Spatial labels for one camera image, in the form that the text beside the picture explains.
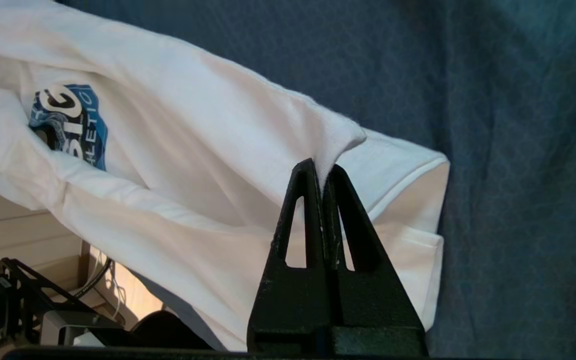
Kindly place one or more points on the blue bed with headboard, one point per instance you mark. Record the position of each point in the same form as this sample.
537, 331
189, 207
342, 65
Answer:
518, 175

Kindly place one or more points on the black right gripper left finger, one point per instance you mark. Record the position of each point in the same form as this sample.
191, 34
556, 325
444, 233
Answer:
293, 300

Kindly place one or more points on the black robot body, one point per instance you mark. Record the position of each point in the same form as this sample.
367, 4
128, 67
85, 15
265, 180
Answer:
18, 300

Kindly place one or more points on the white t-shirt blue print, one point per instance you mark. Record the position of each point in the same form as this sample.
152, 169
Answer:
193, 150

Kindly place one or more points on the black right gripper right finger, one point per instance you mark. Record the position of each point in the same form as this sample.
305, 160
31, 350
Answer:
378, 305

